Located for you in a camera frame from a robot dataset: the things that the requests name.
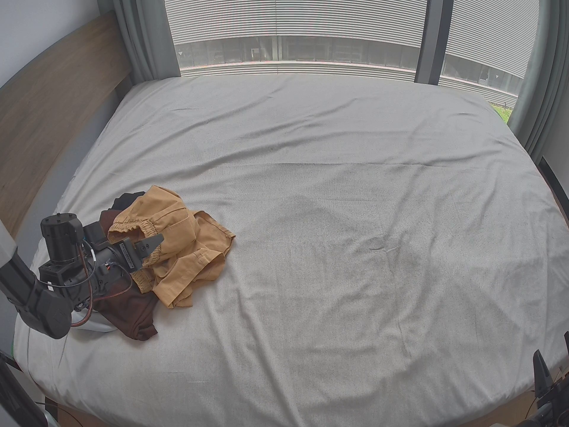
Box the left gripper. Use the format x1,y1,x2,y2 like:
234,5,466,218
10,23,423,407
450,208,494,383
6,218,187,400
94,233,164,279

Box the grey-green curtain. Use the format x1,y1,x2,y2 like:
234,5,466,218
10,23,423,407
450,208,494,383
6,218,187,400
507,0,569,163
93,0,180,90

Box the window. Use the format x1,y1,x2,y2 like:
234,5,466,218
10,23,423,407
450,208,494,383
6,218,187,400
159,0,544,121

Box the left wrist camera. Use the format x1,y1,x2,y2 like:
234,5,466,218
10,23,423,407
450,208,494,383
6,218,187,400
84,222,111,250

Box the mustard yellow shorts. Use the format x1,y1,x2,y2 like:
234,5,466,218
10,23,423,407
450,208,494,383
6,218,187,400
108,185,236,309

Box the black garment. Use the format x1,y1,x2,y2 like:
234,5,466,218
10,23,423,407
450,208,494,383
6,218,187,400
111,191,146,212

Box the brown garment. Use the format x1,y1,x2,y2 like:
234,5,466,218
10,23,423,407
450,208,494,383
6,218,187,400
91,209,158,341

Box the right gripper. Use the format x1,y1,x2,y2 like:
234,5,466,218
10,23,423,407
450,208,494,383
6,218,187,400
533,330,569,427

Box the bed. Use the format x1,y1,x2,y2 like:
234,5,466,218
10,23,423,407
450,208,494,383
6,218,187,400
0,9,569,427

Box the white garment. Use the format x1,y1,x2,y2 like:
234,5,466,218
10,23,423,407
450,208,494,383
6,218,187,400
71,312,117,333

